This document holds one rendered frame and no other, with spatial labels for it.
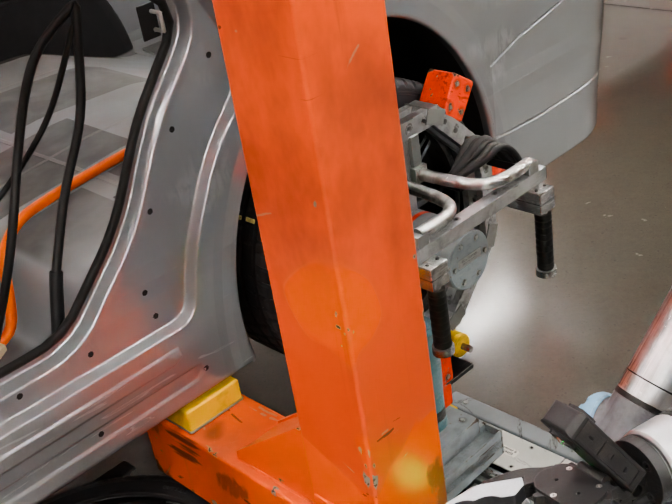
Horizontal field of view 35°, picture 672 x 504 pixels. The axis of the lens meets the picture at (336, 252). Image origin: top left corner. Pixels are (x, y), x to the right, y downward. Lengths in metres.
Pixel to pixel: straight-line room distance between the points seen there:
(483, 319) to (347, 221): 2.11
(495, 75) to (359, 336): 1.12
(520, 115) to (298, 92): 1.33
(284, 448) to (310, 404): 0.21
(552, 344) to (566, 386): 0.22
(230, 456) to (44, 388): 0.37
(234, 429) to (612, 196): 2.46
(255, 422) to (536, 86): 1.10
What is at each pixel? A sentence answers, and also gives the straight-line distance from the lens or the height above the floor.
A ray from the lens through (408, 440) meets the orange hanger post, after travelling 1.68.
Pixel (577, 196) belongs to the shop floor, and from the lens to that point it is 4.22.
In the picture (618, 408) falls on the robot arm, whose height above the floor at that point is 1.17.
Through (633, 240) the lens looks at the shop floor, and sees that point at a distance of 3.91.
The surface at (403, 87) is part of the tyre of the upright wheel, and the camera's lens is 2.23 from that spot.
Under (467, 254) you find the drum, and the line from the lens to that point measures 2.14.
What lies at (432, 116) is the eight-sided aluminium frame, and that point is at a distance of 2.18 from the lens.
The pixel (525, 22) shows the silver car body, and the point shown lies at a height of 1.14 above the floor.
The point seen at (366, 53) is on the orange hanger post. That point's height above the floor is 1.49.
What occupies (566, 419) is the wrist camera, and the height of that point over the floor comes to 1.32.
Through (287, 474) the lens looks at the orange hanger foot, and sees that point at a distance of 1.89.
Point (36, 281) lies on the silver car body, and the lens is 2.17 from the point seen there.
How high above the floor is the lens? 1.93
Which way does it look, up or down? 29 degrees down
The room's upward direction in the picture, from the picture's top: 10 degrees counter-clockwise
